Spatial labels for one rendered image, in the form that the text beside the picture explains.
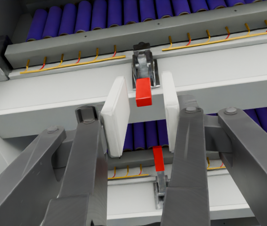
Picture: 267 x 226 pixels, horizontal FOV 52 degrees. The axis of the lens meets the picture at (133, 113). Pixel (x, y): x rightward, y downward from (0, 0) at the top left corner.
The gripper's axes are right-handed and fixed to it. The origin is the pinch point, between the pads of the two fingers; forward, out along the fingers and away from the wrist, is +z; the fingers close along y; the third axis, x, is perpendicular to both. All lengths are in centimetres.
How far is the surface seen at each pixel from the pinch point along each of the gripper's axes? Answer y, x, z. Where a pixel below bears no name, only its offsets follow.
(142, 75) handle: -0.3, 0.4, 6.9
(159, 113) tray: 0.8, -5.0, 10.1
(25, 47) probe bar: -13.6, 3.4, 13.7
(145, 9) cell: 0.3, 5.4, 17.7
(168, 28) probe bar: 2.7, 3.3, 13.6
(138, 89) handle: -0.5, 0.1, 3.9
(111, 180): -7.9, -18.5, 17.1
